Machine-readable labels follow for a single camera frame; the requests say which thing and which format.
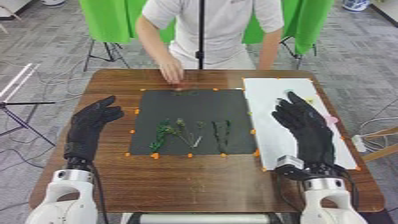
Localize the green sprig with long stem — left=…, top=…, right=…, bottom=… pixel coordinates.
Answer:
left=167, top=118, right=199, bottom=148

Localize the small green sprig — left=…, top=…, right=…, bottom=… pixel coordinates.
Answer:
left=192, top=121, right=206, bottom=148

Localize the black stand pole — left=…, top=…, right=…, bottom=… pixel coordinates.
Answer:
left=196, top=0, right=206, bottom=71

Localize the blue and white vase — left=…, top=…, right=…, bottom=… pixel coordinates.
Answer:
left=341, top=0, right=373, bottom=14

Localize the slender dark green sprig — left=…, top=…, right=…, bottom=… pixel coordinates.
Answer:
left=212, top=119, right=233, bottom=153

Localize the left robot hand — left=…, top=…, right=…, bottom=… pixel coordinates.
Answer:
left=63, top=95, right=126, bottom=162

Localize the pale grey bar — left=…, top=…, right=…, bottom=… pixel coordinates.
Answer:
left=126, top=212, right=281, bottom=224

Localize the person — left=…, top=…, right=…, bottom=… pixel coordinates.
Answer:
left=134, top=0, right=286, bottom=85

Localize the white sheet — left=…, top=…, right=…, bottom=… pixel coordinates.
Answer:
left=242, top=77, right=361, bottom=172

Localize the black tripod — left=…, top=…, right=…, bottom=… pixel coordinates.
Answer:
left=0, top=63, right=59, bottom=148

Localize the dark mat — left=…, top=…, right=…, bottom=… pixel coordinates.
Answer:
left=128, top=88, right=260, bottom=157

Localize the pink flower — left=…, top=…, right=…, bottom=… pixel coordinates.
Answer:
left=324, top=114, right=341, bottom=125

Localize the leafy green sprig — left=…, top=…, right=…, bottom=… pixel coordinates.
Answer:
left=148, top=119, right=174, bottom=154

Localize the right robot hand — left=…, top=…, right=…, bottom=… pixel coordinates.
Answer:
left=270, top=91, right=340, bottom=168

